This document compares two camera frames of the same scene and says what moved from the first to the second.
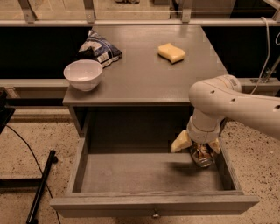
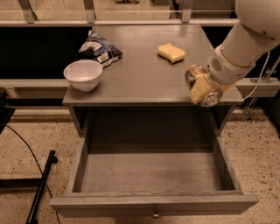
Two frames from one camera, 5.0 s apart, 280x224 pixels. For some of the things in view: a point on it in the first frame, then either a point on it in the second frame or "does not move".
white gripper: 203,136 -> 224,69
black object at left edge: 5,111 does not move
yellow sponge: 171,52 does not move
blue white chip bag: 98,49 does not move
